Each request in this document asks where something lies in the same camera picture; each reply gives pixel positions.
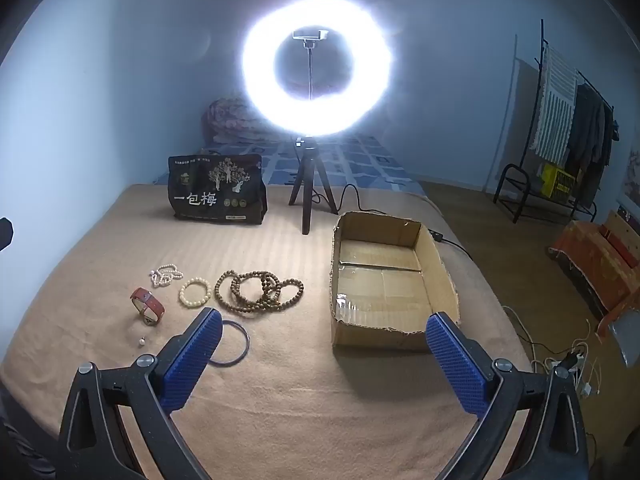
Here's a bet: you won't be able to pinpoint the long wooden bead necklace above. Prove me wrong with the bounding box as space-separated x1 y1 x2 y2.
230 271 305 311

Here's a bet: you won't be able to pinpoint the blue patterned bedsheet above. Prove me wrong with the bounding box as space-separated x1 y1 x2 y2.
150 132 431 196

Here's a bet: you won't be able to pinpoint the yellow crate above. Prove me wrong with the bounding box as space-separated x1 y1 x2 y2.
541 162 581 198

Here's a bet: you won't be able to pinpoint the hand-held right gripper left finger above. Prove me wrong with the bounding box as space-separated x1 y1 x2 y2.
59 307 223 480

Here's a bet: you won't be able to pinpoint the grey bag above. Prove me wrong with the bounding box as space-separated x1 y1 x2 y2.
607 310 640 367

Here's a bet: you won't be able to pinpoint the folded floral quilt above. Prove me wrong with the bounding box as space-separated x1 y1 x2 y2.
201 92 281 146

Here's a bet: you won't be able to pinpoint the dark hanging clothes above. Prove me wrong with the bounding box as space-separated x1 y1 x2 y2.
565 82 621 181

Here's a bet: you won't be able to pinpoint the dark cloth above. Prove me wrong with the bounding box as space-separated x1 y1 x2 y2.
0 377 63 480

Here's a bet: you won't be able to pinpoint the dark thin bangle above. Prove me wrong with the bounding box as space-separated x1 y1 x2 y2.
207 319 250 367

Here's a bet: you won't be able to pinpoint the black power cable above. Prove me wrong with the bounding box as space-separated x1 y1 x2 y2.
310 184 473 261

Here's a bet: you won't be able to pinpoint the striped hanging towel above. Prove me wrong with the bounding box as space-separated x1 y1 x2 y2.
529 42 580 160

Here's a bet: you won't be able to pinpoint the beige blanket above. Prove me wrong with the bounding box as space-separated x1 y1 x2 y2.
0 182 533 480

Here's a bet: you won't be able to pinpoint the cardboard box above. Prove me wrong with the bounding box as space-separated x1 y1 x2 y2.
329 211 461 352

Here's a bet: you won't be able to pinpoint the cream bead bracelet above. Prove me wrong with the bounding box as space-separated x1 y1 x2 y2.
179 277 209 306

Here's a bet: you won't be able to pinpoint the phone clamp on gooseneck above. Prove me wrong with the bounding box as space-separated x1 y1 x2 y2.
292 30 329 102

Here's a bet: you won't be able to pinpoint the red watch strap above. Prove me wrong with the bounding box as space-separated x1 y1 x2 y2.
131 287 166 326

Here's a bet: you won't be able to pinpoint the black printed snack bag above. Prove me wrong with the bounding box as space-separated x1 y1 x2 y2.
168 154 268 225

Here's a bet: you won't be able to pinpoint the white pearl bracelet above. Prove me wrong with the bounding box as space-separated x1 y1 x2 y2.
148 262 184 289

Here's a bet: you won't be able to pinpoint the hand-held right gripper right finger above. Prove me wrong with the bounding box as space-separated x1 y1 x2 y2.
425 311 591 480

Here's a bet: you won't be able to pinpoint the round ring light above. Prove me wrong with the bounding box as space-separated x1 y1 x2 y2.
242 0 393 136

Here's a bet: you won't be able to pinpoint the black metal clothes rack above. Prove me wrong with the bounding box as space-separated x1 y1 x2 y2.
494 19 616 224

